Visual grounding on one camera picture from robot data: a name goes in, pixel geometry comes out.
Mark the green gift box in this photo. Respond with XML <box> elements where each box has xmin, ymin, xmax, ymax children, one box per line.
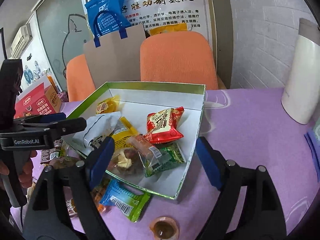
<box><xmin>67</xmin><ymin>82</ymin><xmax>206</xmax><ymax>199</ymax></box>

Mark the white chinese text poster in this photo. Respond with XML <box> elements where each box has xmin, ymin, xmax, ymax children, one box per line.
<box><xmin>123</xmin><ymin>0</ymin><xmax>214</xmax><ymax>47</ymax></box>

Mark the red chinese snack packet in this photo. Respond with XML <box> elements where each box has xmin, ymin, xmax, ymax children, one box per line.
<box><xmin>143</xmin><ymin>107</ymin><xmax>184</xmax><ymax>144</ymax></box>

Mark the white snack packet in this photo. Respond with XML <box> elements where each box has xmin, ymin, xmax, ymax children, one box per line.
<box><xmin>72</xmin><ymin>112</ymin><xmax>121</xmax><ymax>155</ymax></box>

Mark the blue green snack packet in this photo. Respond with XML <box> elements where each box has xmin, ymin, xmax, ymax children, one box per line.
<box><xmin>99</xmin><ymin>179</ymin><xmax>151</xmax><ymax>223</ymax></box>

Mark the blue tote bag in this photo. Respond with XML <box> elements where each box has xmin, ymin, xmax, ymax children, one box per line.
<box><xmin>85</xmin><ymin>0</ymin><xmax>131</xmax><ymax>48</ymax></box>

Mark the yellow transparent snack bag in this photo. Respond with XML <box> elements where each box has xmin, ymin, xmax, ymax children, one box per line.
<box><xmin>111</xmin><ymin>116</ymin><xmax>139</xmax><ymax>152</ymax></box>

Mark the yellow corn snack bag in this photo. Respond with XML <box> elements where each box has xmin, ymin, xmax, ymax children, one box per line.
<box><xmin>95</xmin><ymin>95</ymin><xmax>120</xmax><ymax>114</ymax></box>

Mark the brown cardboard sheet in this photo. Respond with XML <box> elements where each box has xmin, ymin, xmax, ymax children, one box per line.
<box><xmin>84</xmin><ymin>24</ymin><xmax>145</xmax><ymax>88</ymax></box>

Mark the left orange chair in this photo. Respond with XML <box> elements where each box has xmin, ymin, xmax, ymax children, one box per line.
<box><xmin>66</xmin><ymin>54</ymin><xmax>96</xmax><ymax>102</ymax></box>

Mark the brown chocolate wafer pack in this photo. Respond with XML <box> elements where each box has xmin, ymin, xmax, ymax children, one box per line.
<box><xmin>40</xmin><ymin>139</ymin><xmax>66</xmax><ymax>164</ymax></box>

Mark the person's left hand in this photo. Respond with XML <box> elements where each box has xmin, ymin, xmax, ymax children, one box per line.
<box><xmin>0</xmin><ymin>150</ymin><xmax>38</xmax><ymax>189</ymax></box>

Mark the orange chair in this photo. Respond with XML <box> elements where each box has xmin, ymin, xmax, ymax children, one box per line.
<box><xmin>140</xmin><ymin>31</ymin><xmax>219</xmax><ymax>90</ymax></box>
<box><xmin>66</xmin><ymin>54</ymin><xmax>96</xmax><ymax>102</ymax></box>

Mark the red cracker box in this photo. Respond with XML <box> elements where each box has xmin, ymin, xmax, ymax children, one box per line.
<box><xmin>14</xmin><ymin>76</ymin><xmax>62</xmax><ymax>119</ymax></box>

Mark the brown jelly cup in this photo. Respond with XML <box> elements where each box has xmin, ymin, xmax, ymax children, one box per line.
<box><xmin>149</xmin><ymin>216</ymin><xmax>180</xmax><ymax>240</ymax></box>

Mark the white thermos jug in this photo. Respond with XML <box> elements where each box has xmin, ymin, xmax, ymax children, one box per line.
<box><xmin>281</xmin><ymin>18</ymin><xmax>319</xmax><ymax>125</ymax></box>

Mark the wall air conditioner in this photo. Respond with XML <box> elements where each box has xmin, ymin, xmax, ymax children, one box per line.
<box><xmin>10</xmin><ymin>23</ymin><xmax>33</xmax><ymax>59</ymax></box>

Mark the right orange chair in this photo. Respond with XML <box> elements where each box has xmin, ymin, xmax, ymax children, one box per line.
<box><xmin>140</xmin><ymin>31</ymin><xmax>219</xmax><ymax>90</ymax></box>

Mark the clear pastry packet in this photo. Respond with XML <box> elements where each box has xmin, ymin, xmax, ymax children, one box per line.
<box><xmin>107</xmin><ymin>147</ymin><xmax>144</xmax><ymax>177</ymax></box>

